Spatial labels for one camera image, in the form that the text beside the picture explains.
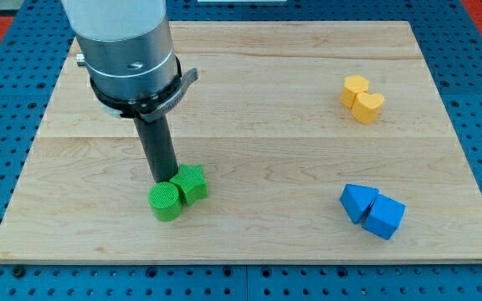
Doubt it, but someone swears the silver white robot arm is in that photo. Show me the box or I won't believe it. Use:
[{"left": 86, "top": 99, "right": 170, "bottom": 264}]
[{"left": 62, "top": 0, "right": 198, "bottom": 122}]

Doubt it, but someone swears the green cylinder block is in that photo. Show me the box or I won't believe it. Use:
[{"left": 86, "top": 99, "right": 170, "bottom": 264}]
[{"left": 148, "top": 181, "right": 182, "bottom": 222}]

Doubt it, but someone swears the yellow heart block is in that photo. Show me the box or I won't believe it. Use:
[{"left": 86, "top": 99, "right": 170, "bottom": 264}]
[{"left": 351, "top": 92, "right": 385, "bottom": 125}]

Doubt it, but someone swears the green star block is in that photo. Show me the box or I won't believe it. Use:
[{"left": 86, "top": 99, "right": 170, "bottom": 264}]
[{"left": 170, "top": 164, "right": 208, "bottom": 207}]

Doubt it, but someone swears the blue triangle block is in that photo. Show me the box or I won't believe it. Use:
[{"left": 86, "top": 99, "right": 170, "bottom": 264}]
[{"left": 340, "top": 183, "right": 379, "bottom": 224}]

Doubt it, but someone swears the yellow hexagon block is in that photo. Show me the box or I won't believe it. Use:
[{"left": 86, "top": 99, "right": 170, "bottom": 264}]
[{"left": 340, "top": 74, "right": 369, "bottom": 109}]

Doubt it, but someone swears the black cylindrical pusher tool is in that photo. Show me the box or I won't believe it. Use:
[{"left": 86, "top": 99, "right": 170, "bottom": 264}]
[{"left": 134, "top": 115, "right": 178, "bottom": 182}]

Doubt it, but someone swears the light wooden board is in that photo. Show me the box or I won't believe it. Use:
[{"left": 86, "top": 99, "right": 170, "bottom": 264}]
[{"left": 0, "top": 21, "right": 482, "bottom": 265}]

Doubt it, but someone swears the blue cube block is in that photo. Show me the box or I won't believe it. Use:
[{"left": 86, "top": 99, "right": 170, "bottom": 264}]
[{"left": 362, "top": 194, "right": 406, "bottom": 240}]

